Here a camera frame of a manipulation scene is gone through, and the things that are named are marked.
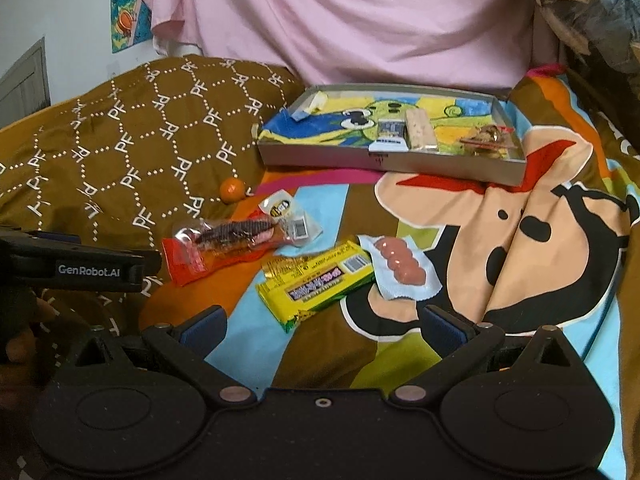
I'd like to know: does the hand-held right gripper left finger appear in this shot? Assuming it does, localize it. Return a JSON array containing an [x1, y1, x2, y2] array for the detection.
[[65, 306, 267, 407]]

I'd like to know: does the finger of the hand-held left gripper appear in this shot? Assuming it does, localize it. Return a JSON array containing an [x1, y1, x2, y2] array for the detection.
[[141, 249, 164, 292]]

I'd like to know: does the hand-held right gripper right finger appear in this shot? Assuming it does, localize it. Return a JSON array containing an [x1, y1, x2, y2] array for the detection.
[[387, 306, 583, 407]]

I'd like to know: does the red packet with dark snack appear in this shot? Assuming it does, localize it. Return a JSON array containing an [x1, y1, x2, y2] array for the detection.
[[162, 217, 284, 287]]

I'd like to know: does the pink sausage packet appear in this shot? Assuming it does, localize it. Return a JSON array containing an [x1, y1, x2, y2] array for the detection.
[[356, 234, 444, 301]]

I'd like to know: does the small orange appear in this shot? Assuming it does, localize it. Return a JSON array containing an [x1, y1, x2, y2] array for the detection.
[[220, 177, 247, 205]]

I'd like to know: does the yellow snack packet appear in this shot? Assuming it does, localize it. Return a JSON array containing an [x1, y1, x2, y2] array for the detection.
[[256, 241, 376, 334]]

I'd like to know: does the clear packet with brown snack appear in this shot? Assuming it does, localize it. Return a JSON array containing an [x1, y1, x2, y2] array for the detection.
[[457, 121, 519, 159]]

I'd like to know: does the clear nougat bar packet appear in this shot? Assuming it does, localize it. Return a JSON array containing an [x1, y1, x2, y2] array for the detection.
[[404, 110, 440, 152]]

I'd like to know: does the blue and white packet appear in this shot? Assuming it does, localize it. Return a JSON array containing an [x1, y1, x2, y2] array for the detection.
[[370, 117, 409, 154]]

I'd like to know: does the grey cardboard box tray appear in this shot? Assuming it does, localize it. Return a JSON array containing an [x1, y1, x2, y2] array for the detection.
[[256, 83, 527, 187]]

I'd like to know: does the person's left hand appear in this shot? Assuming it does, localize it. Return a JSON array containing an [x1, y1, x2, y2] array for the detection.
[[0, 294, 60, 396]]

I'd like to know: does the brown patterned pillow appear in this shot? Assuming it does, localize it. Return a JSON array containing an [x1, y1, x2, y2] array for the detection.
[[0, 55, 307, 480]]

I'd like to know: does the crayon drawing paper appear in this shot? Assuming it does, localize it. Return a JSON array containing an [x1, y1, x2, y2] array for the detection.
[[257, 91, 512, 159]]

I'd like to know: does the pink cloth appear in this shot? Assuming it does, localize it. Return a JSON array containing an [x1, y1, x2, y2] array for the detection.
[[127, 0, 540, 95]]

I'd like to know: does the plastic bag of clothes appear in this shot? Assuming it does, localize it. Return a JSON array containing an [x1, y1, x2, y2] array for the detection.
[[502, 0, 640, 92]]

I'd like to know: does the grey door frame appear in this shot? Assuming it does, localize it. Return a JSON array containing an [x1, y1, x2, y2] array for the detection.
[[0, 37, 51, 126]]

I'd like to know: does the cartoon wall poster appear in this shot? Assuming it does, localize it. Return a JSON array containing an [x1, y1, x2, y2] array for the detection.
[[110, 0, 154, 55]]

